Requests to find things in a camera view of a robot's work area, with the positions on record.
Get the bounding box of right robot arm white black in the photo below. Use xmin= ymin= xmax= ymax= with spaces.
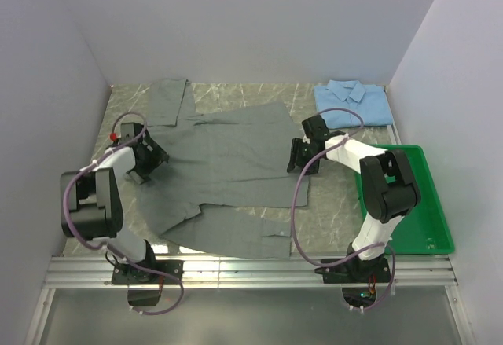
xmin=287 ymin=115 xmax=421 ymax=282

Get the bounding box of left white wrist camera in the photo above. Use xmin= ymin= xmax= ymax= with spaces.
xmin=109 ymin=132 xmax=129 ymax=147

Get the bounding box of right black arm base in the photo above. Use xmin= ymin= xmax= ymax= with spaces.
xmin=314 ymin=255 xmax=396 ymax=313

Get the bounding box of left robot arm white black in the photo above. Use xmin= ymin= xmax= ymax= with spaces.
xmin=60 ymin=122 xmax=169 ymax=284

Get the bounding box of aluminium mounting rail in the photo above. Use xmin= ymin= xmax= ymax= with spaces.
xmin=25 ymin=251 xmax=475 ymax=344

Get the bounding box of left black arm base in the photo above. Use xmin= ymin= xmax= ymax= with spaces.
xmin=111 ymin=259 xmax=184 ymax=308

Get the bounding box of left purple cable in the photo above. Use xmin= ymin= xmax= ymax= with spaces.
xmin=64 ymin=112 xmax=185 ymax=317

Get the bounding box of folded light blue shirt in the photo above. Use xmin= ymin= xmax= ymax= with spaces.
xmin=314 ymin=80 xmax=393 ymax=127

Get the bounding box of grey long sleeve shirt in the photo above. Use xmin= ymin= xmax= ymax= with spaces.
xmin=135 ymin=79 xmax=300 ymax=259

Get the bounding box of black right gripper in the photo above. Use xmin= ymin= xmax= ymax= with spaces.
xmin=288 ymin=138 xmax=321 ymax=176

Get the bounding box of green plastic tray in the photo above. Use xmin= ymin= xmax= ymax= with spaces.
xmin=353 ymin=145 xmax=455 ymax=255

